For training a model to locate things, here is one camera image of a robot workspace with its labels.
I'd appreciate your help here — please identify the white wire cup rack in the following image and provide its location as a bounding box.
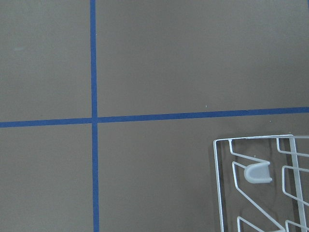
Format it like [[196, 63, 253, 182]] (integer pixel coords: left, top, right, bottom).
[[213, 134, 309, 232]]

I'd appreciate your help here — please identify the brown paper table cover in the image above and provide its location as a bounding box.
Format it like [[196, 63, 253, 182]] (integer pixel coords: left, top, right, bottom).
[[0, 0, 309, 232]]

